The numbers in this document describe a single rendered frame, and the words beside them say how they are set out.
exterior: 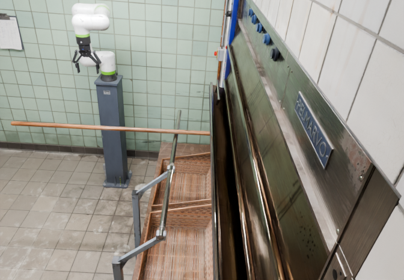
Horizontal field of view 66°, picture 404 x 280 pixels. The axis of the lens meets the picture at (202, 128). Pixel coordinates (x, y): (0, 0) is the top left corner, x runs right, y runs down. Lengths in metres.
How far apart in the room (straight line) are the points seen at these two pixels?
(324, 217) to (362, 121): 0.23
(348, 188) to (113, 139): 2.75
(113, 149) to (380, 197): 2.92
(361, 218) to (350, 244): 0.05
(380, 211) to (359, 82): 0.19
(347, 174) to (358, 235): 0.11
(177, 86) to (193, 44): 0.48
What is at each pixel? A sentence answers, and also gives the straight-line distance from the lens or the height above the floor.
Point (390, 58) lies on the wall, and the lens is 0.48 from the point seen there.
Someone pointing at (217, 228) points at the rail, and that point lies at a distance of 1.20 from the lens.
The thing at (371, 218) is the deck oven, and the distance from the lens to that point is 0.49.
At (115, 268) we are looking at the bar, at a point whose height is 0.91.
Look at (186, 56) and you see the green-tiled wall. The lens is 3.21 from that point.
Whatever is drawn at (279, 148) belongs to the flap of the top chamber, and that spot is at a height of 1.83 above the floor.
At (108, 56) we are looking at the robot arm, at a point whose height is 1.43.
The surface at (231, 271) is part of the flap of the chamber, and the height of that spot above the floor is 1.41.
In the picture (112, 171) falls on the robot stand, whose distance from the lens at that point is 3.41.
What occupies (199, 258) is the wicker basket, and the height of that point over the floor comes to 0.59.
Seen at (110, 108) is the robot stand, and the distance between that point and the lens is 2.98.
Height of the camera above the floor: 2.34
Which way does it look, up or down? 32 degrees down
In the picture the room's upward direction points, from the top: 5 degrees clockwise
